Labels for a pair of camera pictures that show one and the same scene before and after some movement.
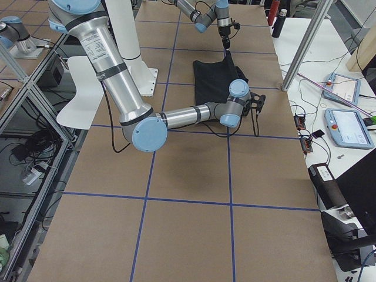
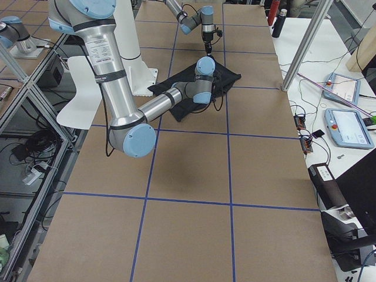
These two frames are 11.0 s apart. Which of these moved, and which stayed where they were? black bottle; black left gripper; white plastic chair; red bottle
Moved: black left gripper
Stayed: black bottle; red bottle; white plastic chair
